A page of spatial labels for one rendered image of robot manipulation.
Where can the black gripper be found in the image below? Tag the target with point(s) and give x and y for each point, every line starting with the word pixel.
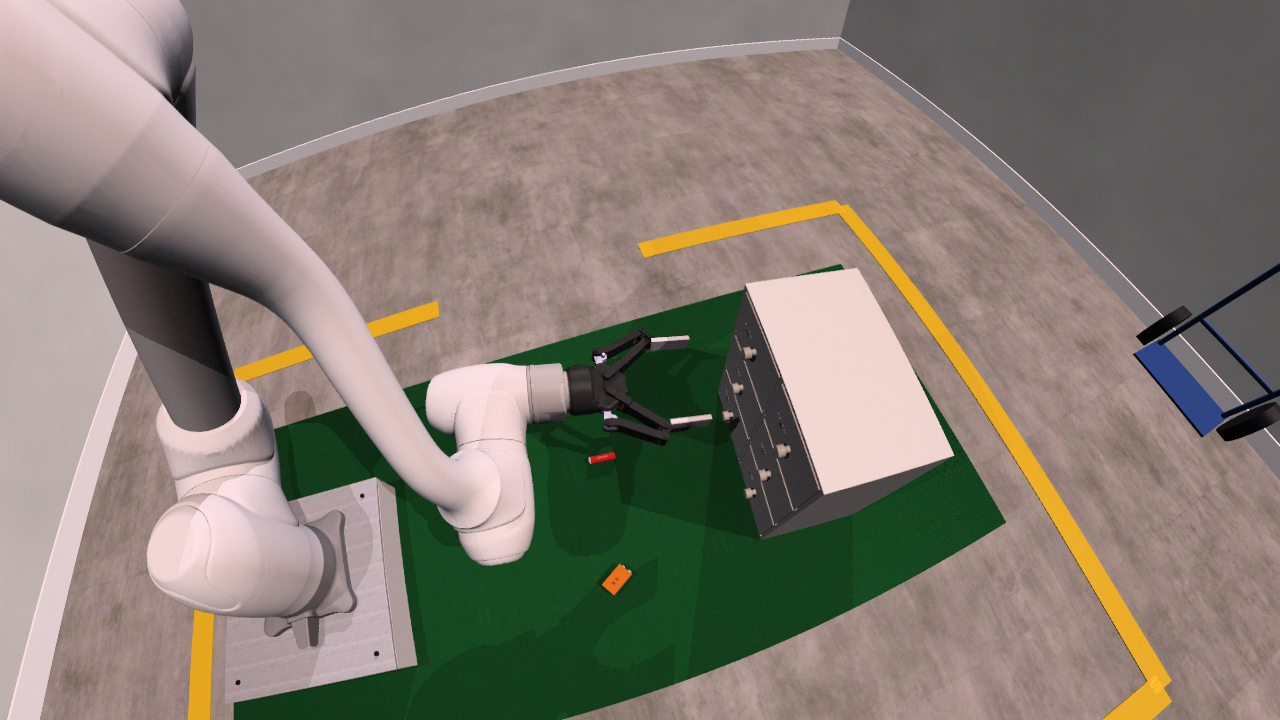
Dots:
pixel 606 389

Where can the small grey chest of drawers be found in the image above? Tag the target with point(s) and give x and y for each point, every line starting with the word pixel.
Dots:
pixel 865 420

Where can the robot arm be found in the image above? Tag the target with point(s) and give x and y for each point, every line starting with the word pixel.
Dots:
pixel 93 142

